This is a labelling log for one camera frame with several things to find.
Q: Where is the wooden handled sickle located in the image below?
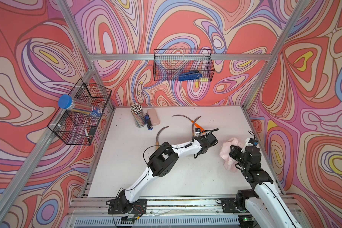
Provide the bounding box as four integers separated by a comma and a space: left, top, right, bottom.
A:
154, 126, 170, 147
190, 115, 202, 143

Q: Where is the wire basket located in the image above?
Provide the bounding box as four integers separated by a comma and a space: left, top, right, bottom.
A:
153, 47, 215, 82
47, 79, 112, 146

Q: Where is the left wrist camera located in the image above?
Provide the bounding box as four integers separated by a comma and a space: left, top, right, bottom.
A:
194, 128, 201, 137

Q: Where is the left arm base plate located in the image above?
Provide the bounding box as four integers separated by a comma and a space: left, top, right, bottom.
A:
105, 199, 147, 216

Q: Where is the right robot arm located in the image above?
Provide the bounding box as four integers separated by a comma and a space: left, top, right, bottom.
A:
229, 145, 302, 228

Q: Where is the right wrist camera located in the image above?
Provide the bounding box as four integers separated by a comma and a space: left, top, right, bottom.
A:
245, 138, 258, 147

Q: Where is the left wire basket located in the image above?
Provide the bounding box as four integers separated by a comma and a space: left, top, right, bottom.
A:
47, 79, 112, 146

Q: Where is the blue tool in basket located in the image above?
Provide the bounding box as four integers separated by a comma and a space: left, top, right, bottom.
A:
178, 71, 202, 81

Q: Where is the back wire basket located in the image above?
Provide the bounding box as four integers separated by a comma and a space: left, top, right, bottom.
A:
153, 47, 215, 82

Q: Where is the aluminium front rail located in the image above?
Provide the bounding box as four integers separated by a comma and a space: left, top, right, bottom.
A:
65, 195, 306, 228

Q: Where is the pink eraser block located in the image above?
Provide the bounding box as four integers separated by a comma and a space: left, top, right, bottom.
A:
147, 108, 160, 126

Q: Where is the orange handled sickle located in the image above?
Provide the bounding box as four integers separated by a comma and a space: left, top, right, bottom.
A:
172, 114, 205, 131

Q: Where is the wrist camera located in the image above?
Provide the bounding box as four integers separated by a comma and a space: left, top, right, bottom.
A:
245, 138, 258, 147
194, 128, 201, 137

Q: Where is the blue black stapler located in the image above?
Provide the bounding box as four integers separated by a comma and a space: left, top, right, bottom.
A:
144, 113, 153, 130

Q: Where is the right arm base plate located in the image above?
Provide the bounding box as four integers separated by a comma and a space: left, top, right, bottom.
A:
219, 189, 262, 214

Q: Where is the blue capped pencil tube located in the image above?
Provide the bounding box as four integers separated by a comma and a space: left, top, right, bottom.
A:
58, 95, 102, 118

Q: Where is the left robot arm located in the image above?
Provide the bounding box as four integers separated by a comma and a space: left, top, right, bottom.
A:
116, 128, 219, 205

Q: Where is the pencil cup on table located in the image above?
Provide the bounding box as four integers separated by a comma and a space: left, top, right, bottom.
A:
130, 103, 146, 128

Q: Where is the pink terry rag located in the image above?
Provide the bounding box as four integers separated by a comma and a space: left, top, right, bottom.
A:
219, 137, 245, 173

